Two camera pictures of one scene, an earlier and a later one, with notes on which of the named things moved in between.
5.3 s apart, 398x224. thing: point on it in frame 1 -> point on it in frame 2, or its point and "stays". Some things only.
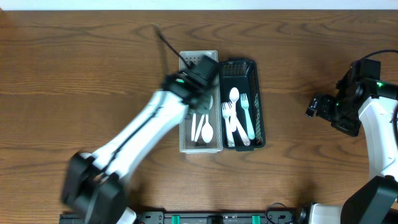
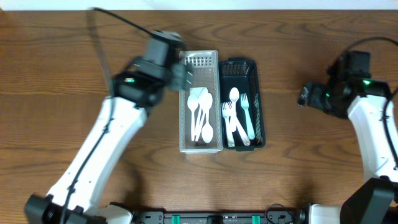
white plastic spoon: (234, 97) stays
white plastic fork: (239, 127) stays
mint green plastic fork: (245, 105) stays
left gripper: (203, 104) -> (179, 71)
